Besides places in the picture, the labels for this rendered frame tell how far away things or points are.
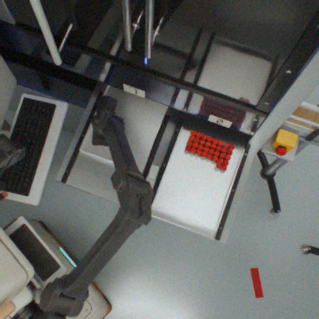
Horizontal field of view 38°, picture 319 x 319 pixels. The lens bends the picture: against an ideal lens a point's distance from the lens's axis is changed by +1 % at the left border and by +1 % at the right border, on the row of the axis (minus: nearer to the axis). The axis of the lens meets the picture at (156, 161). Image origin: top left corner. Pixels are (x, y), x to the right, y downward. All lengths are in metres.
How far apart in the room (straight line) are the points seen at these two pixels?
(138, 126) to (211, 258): 1.08
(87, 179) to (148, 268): 0.96
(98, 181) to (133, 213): 0.64
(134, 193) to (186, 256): 1.47
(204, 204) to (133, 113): 0.46
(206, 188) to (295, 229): 1.09
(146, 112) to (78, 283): 0.81
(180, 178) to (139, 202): 0.60
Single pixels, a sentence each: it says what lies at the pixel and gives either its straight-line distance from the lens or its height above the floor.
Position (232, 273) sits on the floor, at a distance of 2.65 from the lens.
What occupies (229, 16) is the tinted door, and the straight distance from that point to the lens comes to 1.16.
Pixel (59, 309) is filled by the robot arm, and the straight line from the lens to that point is 1.35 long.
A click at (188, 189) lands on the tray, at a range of 1.77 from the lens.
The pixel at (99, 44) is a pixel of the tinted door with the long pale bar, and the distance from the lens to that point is 1.54.
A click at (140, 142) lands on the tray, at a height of 0.88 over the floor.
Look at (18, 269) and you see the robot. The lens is 1.31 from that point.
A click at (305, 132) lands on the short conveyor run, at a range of 1.88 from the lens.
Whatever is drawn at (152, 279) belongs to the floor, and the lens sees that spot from 2.61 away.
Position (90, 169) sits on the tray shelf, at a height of 0.88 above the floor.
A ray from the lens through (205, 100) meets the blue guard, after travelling 1.59.
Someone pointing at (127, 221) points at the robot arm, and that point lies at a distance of 1.17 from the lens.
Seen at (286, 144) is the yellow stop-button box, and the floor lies 1.03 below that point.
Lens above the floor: 2.60
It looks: 75 degrees down
